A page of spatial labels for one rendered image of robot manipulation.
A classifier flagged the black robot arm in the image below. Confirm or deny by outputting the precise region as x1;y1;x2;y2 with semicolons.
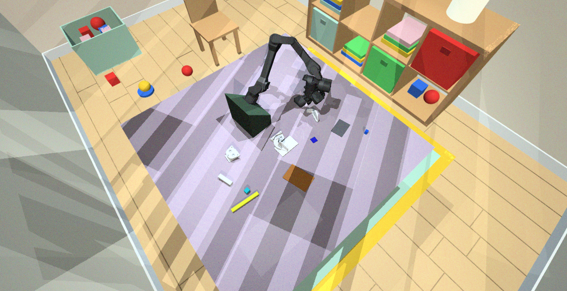
242;34;332;105

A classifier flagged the yellow flat bar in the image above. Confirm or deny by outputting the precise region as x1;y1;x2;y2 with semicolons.
231;192;259;212

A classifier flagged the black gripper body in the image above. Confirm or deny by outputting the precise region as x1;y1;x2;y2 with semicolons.
294;86;318;107

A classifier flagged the orange flat rectangular plate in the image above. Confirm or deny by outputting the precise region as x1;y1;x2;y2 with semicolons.
283;164;314;192

